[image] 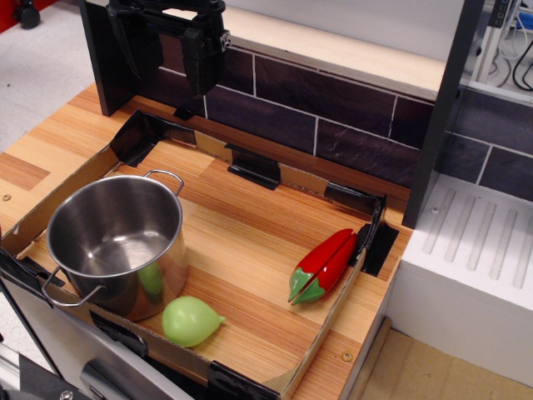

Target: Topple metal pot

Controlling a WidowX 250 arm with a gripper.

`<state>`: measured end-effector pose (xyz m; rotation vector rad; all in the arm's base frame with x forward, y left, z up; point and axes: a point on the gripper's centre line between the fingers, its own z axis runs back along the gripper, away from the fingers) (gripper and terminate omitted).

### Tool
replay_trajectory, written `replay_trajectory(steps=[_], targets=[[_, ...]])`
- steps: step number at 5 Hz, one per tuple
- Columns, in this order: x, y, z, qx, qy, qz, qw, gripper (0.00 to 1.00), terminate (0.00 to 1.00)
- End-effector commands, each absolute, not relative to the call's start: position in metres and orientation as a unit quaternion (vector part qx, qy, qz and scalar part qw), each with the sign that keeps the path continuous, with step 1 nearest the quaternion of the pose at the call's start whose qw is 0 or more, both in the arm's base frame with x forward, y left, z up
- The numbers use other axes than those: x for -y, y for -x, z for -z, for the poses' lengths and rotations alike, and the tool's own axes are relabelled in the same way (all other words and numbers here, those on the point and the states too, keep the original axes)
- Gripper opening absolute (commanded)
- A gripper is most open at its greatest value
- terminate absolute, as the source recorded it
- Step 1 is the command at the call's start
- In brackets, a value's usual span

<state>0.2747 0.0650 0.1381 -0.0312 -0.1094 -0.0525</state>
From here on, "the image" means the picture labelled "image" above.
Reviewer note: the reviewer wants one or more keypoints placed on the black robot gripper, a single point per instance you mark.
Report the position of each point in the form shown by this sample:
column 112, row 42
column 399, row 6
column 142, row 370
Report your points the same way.
column 199, row 25

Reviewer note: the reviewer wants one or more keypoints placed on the stainless steel pot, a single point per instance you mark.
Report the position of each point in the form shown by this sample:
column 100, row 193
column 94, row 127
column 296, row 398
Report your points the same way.
column 119, row 241

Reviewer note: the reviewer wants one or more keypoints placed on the cardboard fence with black tape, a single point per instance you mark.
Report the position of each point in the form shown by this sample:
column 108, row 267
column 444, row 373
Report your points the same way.
column 243, row 241

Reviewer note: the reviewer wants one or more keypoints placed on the dark left back panel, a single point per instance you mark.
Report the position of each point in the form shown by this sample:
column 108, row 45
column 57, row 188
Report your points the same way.
column 115, row 81

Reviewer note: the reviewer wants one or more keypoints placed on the black caster wheel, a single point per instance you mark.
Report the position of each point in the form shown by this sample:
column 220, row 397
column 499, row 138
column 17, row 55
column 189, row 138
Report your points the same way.
column 26, row 15

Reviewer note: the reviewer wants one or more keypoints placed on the red chili pepper toy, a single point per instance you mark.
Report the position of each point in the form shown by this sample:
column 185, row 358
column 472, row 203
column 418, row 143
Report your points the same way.
column 318, row 272

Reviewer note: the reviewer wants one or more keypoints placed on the green plastic pear toy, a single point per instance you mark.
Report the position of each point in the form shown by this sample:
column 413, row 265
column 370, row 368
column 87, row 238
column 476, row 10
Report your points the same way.
column 188, row 321

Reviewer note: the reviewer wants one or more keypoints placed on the white toy sink drainboard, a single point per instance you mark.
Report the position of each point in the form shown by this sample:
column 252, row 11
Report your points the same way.
column 464, row 283

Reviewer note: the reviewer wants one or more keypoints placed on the dark grey vertical post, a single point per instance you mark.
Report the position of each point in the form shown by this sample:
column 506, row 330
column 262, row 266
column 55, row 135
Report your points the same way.
column 427, row 171

